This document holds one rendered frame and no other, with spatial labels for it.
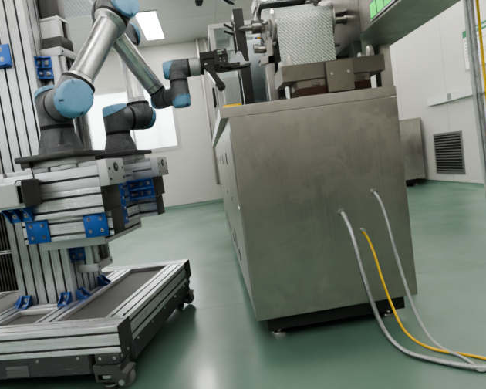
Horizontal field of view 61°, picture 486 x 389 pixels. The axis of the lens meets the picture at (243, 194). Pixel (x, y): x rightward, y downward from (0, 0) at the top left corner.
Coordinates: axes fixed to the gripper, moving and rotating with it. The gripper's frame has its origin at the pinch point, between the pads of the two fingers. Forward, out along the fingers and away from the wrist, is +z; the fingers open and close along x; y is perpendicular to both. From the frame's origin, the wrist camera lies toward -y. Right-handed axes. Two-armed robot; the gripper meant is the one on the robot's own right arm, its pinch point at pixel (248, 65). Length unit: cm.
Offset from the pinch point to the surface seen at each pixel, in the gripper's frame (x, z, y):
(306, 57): -0.2, 24.9, 0.2
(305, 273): -26, 7, -84
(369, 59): -19.9, 43.5, -7.7
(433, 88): 348, 279, 16
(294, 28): -0.2, 21.2, 12.8
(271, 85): 7.8, 9.7, -8.0
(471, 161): 282, 279, -80
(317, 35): -0.2, 30.7, 8.8
